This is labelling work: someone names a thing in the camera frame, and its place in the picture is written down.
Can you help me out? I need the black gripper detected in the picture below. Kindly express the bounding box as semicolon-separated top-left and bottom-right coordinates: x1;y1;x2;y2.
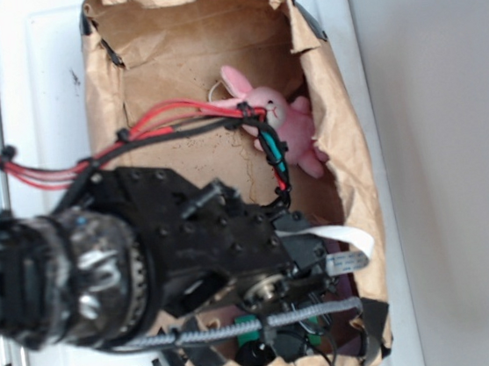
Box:
218;205;371;366

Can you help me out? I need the pink plush bunny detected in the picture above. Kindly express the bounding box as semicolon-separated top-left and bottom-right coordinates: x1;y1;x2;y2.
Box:
212;65;328;178

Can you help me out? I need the brown paper bag box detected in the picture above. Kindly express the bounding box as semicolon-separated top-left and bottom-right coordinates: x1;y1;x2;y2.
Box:
73;0;400;366

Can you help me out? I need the grey braided cable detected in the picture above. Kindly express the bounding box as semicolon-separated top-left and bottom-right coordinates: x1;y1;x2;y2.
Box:
110;295;366;355

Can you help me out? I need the white flat ribbon cable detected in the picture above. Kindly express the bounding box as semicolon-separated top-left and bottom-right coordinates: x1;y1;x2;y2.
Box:
276;218;378;282

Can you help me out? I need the red and black wire bundle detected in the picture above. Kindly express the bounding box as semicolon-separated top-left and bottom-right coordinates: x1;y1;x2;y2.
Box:
0;87;297;238

